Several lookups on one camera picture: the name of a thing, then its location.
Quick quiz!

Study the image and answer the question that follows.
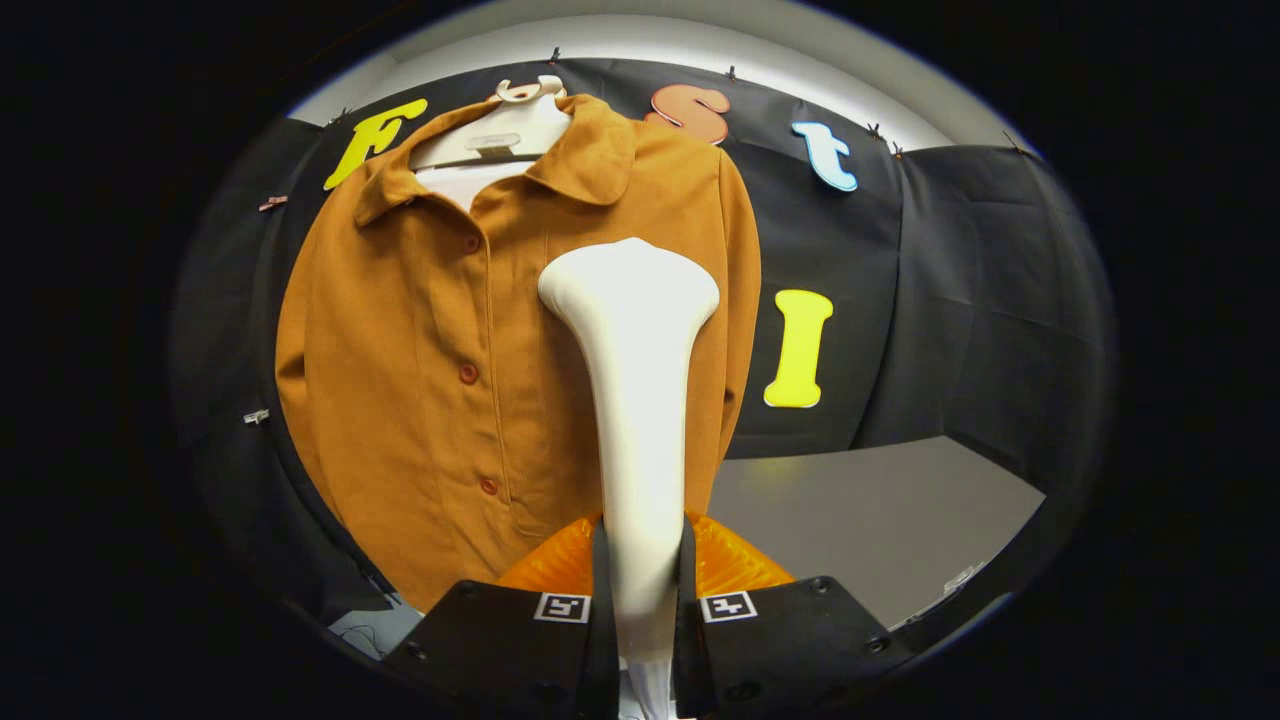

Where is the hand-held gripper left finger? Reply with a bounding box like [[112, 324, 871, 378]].
[[383, 515, 621, 720]]

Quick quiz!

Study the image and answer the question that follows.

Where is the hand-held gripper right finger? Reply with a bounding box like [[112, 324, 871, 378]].
[[672, 512, 916, 719]]

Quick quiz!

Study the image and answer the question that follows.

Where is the white garment steamer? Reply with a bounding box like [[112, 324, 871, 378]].
[[538, 237, 721, 720]]

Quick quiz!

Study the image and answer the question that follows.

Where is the brown button-up shirt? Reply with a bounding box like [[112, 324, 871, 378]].
[[275, 93, 763, 613]]

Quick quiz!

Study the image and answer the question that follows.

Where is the grey cabinet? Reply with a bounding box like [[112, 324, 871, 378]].
[[708, 435, 1047, 631]]

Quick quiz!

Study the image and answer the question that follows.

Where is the black backdrop cloth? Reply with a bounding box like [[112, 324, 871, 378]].
[[170, 58, 1119, 641]]

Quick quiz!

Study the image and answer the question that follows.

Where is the white mannequin torso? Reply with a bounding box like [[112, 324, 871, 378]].
[[410, 75, 573, 214]]

